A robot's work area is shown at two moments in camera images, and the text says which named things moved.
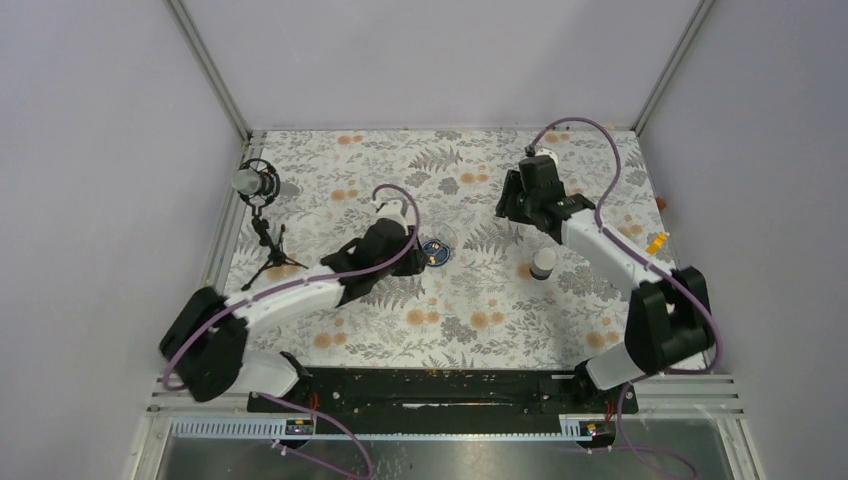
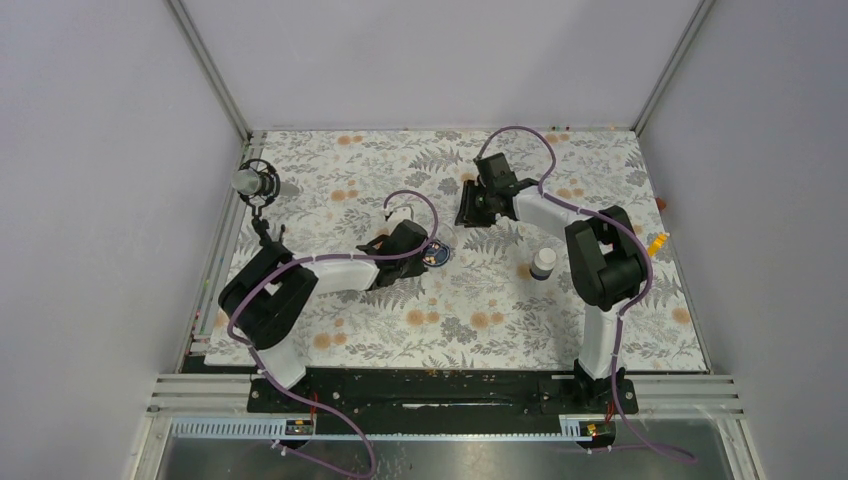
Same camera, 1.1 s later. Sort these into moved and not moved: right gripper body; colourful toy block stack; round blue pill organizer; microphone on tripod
Moved: right gripper body
Not moved: round blue pill organizer; microphone on tripod; colourful toy block stack
